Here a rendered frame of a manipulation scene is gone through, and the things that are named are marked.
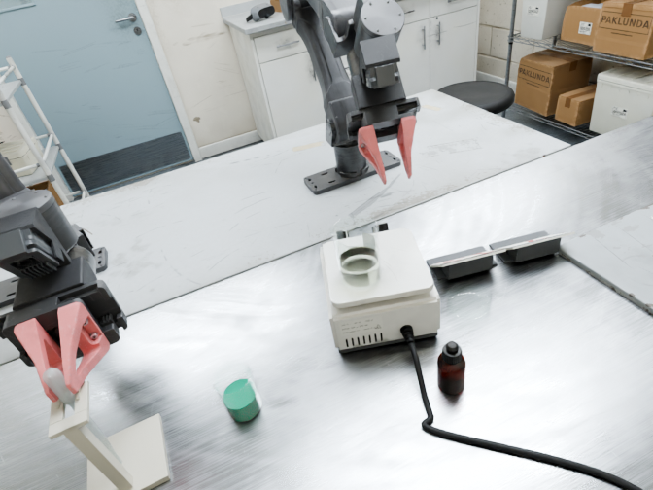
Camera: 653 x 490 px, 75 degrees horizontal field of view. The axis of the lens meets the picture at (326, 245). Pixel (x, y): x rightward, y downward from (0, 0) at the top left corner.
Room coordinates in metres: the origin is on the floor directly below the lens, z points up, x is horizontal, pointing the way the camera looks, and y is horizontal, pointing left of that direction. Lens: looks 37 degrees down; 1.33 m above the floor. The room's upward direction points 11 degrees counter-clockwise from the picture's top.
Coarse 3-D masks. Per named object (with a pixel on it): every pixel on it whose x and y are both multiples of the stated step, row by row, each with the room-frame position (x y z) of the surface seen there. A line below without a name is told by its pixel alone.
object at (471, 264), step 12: (456, 252) 0.49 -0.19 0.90; (468, 252) 0.48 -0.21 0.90; (480, 252) 0.48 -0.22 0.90; (492, 252) 0.43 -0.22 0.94; (432, 264) 0.47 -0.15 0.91; (444, 264) 0.42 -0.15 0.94; (456, 264) 0.43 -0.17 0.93; (468, 264) 0.43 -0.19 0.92; (480, 264) 0.43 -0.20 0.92; (492, 264) 0.44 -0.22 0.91; (444, 276) 0.44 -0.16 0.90; (456, 276) 0.43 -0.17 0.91
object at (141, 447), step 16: (80, 400) 0.25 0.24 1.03; (64, 416) 0.24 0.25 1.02; (80, 416) 0.23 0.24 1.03; (160, 416) 0.30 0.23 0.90; (64, 432) 0.22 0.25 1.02; (80, 432) 0.22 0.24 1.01; (128, 432) 0.29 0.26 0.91; (144, 432) 0.28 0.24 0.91; (160, 432) 0.28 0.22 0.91; (80, 448) 0.22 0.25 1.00; (96, 448) 0.22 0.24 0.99; (128, 448) 0.27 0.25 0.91; (144, 448) 0.26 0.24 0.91; (160, 448) 0.26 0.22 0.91; (96, 464) 0.22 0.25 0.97; (112, 464) 0.22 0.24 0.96; (128, 464) 0.25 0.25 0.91; (144, 464) 0.25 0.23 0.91; (160, 464) 0.24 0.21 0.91; (96, 480) 0.24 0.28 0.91; (112, 480) 0.22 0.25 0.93; (128, 480) 0.22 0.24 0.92; (144, 480) 0.23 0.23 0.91; (160, 480) 0.23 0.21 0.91
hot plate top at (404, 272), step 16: (384, 240) 0.44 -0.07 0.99; (400, 240) 0.43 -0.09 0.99; (384, 256) 0.41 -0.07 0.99; (400, 256) 0.40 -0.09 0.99; (416, 256) 0.40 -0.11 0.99; (336, 272) 0.40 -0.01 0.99; (384, 272) 0.38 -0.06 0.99; (400, 272) 0.37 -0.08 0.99; (416, 272) 0.37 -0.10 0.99; (336, 288) 0.37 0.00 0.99; (368, 288) 0.36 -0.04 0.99; (384, 288) 0.35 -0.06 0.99; (400, 288) 0.35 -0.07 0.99; (416, 288) 0.34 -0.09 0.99; (432, 288) 0.35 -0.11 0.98; (336, 304) 0.34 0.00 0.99; (352, 304) 0.34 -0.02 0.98
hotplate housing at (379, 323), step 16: (320, 256) 0.46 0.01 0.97; (368, 304) 0.35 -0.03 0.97; (384, 304) 0.35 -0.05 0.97; (400, 304) 0.34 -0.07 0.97; (416, 304) 0.34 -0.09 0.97; (432, 304) 0.34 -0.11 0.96; (336, 320) 0.34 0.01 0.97; (352, 320) 0.34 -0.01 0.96; (368, 320) 0.34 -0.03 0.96; (384, 320) 0.34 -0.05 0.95; (400, 320) 0.34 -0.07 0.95; (416, 320) 0.34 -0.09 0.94; (432, 320) 0.34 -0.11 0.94; (336, 336) 0.34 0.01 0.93; (352, 336) 0.34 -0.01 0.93; (368, 336) 0.34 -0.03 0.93; (384, 336) 0.34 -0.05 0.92; (400, 336) 0.34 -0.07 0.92; (416, 336) 0.34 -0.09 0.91
